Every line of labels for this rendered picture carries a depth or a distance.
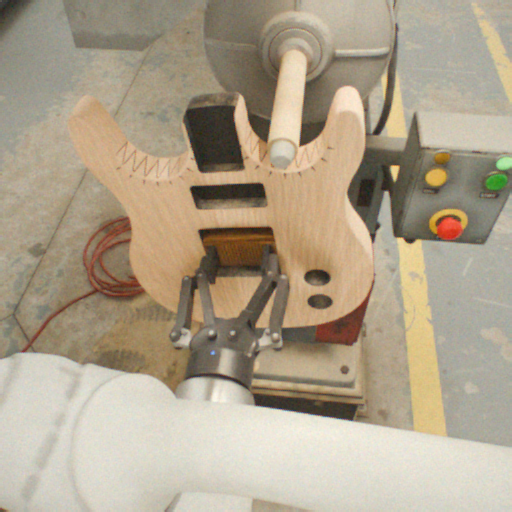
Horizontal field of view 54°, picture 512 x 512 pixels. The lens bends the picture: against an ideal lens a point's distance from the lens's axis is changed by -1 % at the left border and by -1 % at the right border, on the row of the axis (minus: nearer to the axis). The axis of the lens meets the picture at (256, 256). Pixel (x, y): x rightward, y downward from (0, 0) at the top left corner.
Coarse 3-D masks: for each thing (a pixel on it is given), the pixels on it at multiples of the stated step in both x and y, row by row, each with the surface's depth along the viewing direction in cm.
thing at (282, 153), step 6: (276, 144) 50; (282, 144) 50; (288, 144) 50; (276, 150) 49; (282, 150) 49; (288, 150) 49; (294, 150) 51; (270, 156) 50; (276, 156) 49; (282, 156) 49; (288, 156) 49; (276, 162) 50; (282, 162) 50; (288, 162) 50; (282, 168) 50
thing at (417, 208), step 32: (416, 128) 76; (448, 128) 76; (480, 128) 76; (416, 160) 75; (480, 160) 73; (416, 192) 79; (448, 192) 78; (480, 192) 77; (416, 224) 84; (480, 224) 82
